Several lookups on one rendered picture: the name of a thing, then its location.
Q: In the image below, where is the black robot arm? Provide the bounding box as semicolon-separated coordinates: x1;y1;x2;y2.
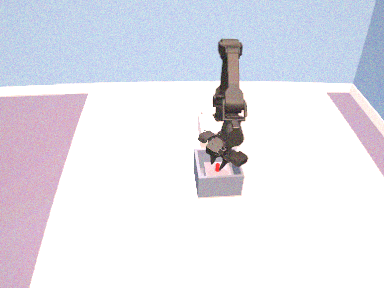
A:
206;39;248;158

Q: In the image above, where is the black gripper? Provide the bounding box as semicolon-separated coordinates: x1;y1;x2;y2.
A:
198;129;249;171

